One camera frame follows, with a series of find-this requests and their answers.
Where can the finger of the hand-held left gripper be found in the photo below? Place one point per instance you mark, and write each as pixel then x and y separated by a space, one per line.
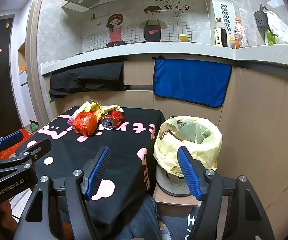
pixel 10 138
pixel 37 148

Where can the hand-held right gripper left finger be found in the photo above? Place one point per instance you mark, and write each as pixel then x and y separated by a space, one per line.
pixel 97 172

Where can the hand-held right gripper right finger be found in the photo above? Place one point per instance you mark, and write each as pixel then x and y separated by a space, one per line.
pixel 190 175

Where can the grey trash bin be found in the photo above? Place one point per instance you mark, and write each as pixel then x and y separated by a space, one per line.
pixel 171 182

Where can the yellow bin liner bag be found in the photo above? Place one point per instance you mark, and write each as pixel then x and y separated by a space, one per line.
pixel 208 152

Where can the red drink can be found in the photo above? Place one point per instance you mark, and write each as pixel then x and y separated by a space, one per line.
pixel 114 120

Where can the person's left hand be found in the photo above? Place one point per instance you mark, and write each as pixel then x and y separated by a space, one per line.
pixel 6 208

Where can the red doormat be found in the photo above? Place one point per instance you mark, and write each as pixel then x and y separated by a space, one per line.
pixel 7 152

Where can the green crumpled object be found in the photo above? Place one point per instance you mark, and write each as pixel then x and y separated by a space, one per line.
pixel 34 128

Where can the wooden stool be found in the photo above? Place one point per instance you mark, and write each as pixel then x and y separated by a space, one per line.
pixel 173 205

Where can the black pink printed tablecloth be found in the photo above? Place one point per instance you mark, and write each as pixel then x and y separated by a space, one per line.
pixel 124 150

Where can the red plastic bag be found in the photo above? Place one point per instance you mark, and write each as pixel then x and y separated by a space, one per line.
pixel 86 123

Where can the dark printed floor mat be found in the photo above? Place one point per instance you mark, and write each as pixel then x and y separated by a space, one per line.
pixel 181 226

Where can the person's blue jeans leg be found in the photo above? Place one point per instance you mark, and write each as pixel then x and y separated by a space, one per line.
pixel 139 220

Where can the yellow snack wrapper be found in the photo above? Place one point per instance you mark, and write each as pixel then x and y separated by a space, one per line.
pixel 91 107

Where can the pale crumpled paper wrapper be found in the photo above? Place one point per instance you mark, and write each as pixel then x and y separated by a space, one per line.
pixel 112 107

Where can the black hanging cloth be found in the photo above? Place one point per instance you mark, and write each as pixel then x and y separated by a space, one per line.
pixel 84 80

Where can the blue hanging towel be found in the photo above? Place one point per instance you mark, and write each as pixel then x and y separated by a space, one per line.
pixel 191 80

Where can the grey kitchen countertop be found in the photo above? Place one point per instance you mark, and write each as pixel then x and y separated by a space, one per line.
pixel 159 48

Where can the yellow cup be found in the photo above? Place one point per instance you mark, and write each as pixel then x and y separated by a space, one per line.
pixel 183 38

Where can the small yellow lidded jar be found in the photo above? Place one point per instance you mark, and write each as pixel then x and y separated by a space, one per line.
pixel 231 43

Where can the dark sauce bottle white label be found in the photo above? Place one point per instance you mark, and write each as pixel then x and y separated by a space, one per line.
pixel 220 35

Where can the orange capped drink bottle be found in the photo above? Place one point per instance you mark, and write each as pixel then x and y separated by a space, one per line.
pixel 240 33

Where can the green plastic bag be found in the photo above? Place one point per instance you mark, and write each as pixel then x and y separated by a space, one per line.
pixel 270 37

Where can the grey utensil holder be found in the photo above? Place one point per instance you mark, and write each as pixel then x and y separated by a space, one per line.
pixel 260 17

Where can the white plastic bag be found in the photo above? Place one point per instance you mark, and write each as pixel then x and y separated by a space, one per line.
pixel 280 26

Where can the white wall shelf niche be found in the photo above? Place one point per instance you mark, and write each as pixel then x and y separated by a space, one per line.
pixel 22 55

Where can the cartoon couple wall poster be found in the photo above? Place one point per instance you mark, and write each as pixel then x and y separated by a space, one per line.
pixel 134 27

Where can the white vented wall unit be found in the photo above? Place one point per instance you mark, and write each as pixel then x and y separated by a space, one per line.
pixel 215 7

